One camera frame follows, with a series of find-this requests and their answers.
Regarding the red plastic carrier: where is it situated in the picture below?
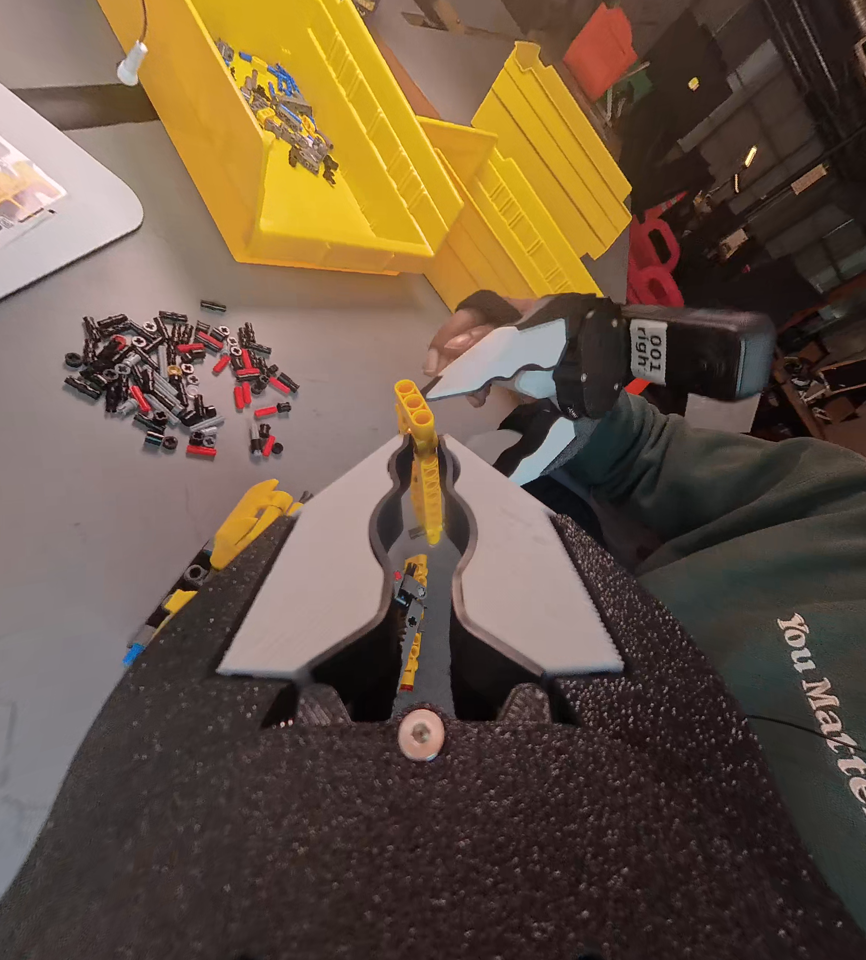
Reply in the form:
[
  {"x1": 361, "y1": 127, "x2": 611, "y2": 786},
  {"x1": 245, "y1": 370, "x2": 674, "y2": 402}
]
[
  {"x1": 631, "y1": 210, "x2": 683, "y2": 265},
  {"x1": 626, "y1": 262, "x2": 687, "y2": 309}
]

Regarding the white flat board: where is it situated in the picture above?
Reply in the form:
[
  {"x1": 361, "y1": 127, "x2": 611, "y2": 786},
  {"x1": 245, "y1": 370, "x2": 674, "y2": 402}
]
[{"x1": 0, "y1": 45, "x2": 145, "y2": 325}]

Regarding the orange plastic item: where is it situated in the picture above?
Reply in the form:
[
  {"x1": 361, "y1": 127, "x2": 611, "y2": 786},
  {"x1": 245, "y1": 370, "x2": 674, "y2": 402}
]
[{"x1": 564, "y1": 3, "x2": 638, "y2": 102}]

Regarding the yellow lego panel assembly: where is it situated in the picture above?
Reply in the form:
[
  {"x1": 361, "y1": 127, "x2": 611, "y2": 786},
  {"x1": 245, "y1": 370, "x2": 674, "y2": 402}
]
[{"x1": 393, "y1": 378, "x2": 446, "y2": 547}]

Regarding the black wired earphone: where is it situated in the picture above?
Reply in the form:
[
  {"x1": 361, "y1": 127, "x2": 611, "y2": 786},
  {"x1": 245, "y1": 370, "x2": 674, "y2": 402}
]
[{"x1": 748, "y1": 712, "x2": 866, "y2": 760}]

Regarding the pile of small lego pins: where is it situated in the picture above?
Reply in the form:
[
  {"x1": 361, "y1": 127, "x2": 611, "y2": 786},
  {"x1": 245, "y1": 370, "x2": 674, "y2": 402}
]
[{"x1": 64, "y1": 300, "x2": 302, "y2": 460}]

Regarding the yellow lego vehicle model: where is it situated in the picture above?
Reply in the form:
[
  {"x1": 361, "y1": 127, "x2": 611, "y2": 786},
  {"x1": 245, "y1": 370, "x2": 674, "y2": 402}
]
[{"x1": 124, "y1": 480, "x2": 434, "y2": 693}]

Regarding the heap of mixed lego parts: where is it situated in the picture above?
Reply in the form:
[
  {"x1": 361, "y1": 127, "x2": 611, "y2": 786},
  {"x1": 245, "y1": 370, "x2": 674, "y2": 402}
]
[{"x1": 215, "y1": 37, "x2": 341, "y2": 187}]

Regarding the lego sticker sheet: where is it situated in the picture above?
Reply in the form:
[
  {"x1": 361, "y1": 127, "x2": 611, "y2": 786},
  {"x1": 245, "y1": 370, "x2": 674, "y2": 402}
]
[{"x1": 0, "y1": 105, "x2": 68, "y2": 264}]

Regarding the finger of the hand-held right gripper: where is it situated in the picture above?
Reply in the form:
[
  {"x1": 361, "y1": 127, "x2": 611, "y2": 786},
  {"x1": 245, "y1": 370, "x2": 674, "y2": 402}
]
[
  {"x1": 422, "y1": 317, "x2": 574, "y2": 402},
  {"x1": 491, "y1": 408, "x2": 600, "y2": 489}
]

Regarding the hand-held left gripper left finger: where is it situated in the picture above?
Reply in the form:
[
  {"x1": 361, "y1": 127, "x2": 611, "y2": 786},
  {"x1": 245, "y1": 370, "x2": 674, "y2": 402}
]
[{"x1": 217, "y1": 432, "x2": 405, "y2": 723}]

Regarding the white cable plug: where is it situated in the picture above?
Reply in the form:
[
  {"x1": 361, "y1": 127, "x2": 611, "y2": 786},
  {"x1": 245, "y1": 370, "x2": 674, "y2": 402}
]
[{"x1": 116, "y1": 0, "x2": 151, "y2": 87}]

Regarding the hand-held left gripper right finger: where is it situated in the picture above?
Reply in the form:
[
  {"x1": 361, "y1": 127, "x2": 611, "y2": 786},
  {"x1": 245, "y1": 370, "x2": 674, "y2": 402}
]
[{"x1": 439, "y1": 432, "x2": 626, "y2": 723}]

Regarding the person's right forearm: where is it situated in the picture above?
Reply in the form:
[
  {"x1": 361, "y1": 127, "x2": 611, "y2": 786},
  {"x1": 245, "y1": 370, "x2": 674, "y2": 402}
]
[{"x1": 553, "y1": 390, "x2": 866, "y2": 582}]

